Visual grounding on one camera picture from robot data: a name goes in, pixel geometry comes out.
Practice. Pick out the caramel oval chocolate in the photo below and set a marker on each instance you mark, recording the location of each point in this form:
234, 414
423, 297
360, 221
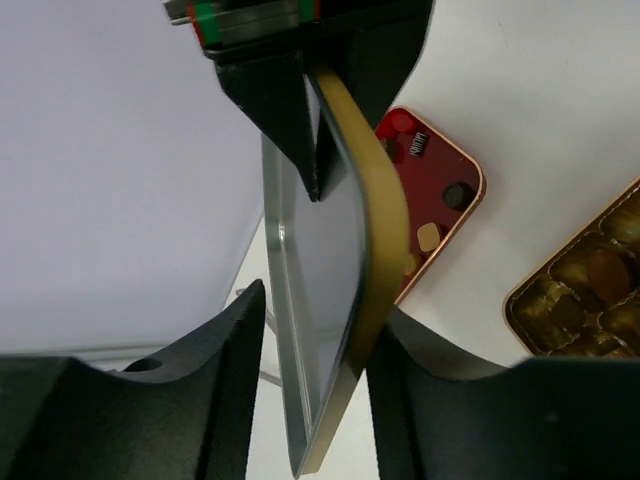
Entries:
412, 264

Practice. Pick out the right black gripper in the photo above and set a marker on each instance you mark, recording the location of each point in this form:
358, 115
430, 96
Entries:
269, 88

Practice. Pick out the left gripper tweezer left finger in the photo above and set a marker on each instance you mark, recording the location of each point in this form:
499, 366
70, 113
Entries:
184, 412

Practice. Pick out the dark round chocolate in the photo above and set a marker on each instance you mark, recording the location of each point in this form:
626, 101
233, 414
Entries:
458, 196

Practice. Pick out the gold chocolate box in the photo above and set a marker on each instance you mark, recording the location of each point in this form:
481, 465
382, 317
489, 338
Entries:
584, 300

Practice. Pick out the left gripper tweezer right finger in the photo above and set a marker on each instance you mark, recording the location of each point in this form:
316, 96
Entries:
440, 412

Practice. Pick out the silver tin lid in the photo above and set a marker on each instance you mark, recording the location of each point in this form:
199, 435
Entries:
336, 266

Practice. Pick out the caramel square chocolate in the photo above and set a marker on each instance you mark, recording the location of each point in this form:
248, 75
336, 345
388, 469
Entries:
429, 237

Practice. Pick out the red chocolate tray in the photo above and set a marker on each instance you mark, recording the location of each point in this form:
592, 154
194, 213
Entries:
427, 161

